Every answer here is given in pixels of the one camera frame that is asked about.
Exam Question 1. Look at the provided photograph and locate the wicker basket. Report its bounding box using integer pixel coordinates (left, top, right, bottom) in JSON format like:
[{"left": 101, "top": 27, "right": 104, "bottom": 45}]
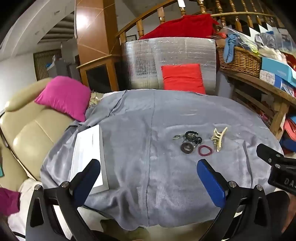
[{"left": 216, "top": 45, "right": 263, "bottom": 78}]

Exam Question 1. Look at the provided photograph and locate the pile of plastic bags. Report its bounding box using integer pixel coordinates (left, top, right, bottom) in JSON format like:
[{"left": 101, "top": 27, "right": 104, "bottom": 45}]
[{"left": 254, "top": 28, "right": 296, "bottom": 61}]

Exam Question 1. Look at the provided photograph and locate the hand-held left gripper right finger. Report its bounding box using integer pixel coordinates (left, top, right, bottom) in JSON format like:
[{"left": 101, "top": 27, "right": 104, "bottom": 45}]
[{"left": 196, "top": 159, "right": 272, "bottom": 241}]

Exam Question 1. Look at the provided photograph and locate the blue cardboard box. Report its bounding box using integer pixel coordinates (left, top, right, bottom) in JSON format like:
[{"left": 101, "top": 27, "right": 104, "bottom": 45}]
[{"left": 260, "top": 57, "right": 296, "bottom": 80}]

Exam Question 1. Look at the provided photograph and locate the silver foil panel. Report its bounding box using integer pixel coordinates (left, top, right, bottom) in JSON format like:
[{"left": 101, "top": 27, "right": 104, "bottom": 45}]
[{"left": 122, "top": 37, "right": 217, "bottom": 95}]

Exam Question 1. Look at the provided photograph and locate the cream hair claw clip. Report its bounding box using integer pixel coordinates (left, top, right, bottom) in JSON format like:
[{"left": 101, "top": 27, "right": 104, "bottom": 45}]
[{"left": 210, "top": 127, "right": 228, "bottom": 152}]

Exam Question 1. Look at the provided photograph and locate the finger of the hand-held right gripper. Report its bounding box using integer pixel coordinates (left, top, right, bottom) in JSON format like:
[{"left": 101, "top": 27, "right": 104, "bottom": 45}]
[{"left": 256, "top": 144, "right": 287, "bottom": 166}]

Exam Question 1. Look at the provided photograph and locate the brown wicker panel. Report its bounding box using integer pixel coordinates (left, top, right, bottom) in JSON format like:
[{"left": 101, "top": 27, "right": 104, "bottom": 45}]
[{"left": 33, "top": 50, "right": 63, "bottom": 80}]

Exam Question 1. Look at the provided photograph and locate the person's right forearm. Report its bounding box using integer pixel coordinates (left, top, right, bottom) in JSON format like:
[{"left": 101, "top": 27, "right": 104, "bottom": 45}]
[{"left": 266, "top": 191, "right": 293, "bottom": 234}]

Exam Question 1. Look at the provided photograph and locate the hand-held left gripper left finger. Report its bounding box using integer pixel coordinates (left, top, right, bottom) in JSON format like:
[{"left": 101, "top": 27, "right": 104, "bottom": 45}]
[{"left": 26, "top": 159, "right": 101, "bottom": 241}]

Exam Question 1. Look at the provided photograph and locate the black scrunchie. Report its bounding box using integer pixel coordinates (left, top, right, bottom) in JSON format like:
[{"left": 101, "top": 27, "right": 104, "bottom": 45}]
[{"left": 184, "top": 130, "right": 203, "bottom": 145}]

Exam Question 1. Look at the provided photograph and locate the red cushion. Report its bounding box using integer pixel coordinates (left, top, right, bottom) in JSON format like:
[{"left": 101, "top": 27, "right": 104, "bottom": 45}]
[{"left": 161, "top": 64, "right": 206, "bottom": 95}]

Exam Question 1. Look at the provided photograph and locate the black ring hair donut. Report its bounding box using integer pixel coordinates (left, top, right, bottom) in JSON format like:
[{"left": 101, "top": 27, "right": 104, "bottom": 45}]
[{"left": 180, "top": 142, "right": 194, "bottom": 154}]

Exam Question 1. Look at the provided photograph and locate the grey cloth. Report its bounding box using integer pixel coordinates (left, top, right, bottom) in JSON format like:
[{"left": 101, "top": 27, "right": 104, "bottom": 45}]
[{"left": 40, "top": 89, "right": 284, "bottom": 230}]

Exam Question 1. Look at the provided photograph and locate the red hair tie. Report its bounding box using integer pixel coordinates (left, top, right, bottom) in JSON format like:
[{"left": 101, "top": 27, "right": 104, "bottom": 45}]
[{"left": 198, "top": 145, "right": 213, "bottom": 157}]

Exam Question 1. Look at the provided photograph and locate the red blanket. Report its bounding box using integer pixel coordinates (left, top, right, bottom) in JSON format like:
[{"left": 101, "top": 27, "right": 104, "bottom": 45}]
[{"left": 140, "top": 14, "right": 219, "bottom": 40}]

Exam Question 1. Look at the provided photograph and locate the pink cushion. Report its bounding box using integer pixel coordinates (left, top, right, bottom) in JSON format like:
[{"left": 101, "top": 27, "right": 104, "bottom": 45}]
[{"left": 35, "top": 76, "right": 91, "bottom": 122}]

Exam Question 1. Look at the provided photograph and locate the blue cloth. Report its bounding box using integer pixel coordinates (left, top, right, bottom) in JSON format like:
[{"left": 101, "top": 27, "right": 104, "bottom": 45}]
[{"left": 223, "top": 34, "right": 241, "bottom": 63}]

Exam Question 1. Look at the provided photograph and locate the wooden side table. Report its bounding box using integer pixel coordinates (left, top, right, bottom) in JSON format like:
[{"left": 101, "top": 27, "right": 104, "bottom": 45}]
[{"left": 220, "top": 68, "right": 296, "bottom": 142}]

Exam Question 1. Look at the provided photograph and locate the beige patterned cloth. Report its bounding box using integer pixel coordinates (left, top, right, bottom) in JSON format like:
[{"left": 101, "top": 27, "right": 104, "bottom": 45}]
[{"left": 89, "top": 91, "right": 104, "bottom": 108}]

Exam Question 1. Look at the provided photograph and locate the magenta cloth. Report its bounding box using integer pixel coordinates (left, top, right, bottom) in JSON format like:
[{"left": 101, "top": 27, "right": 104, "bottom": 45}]
[{"left": 0, "top": 188, "right": 21, "bottom": 216}]

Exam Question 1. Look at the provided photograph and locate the wooden stair railing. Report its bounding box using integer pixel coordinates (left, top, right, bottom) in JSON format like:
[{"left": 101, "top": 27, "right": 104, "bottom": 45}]
[{"left": 116, "top": 0, "right": 285, "bottom": 42}]

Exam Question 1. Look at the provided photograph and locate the white box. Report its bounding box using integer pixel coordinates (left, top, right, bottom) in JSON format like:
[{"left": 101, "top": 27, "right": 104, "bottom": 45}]
[{"left": 69, "top": 124, "right": 110, "bottom": 194}]

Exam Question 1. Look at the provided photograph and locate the wooden cabinet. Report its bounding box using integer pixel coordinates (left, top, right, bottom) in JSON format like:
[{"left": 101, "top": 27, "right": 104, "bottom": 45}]
[{"left": 76, "top": 54, "right": 121, "bottom": 93}]

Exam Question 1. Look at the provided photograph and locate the brown wooden pillar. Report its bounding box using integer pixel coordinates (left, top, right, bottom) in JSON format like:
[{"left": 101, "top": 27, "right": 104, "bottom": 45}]
[{"left": 75, "top": 0, "right": 121, "bottom": 56}]

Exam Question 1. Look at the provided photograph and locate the beige leather sofa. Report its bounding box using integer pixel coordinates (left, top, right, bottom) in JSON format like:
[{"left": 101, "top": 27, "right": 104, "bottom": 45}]
[{"left": 0, "top": 77, "right": 93, "bottom": 183}]

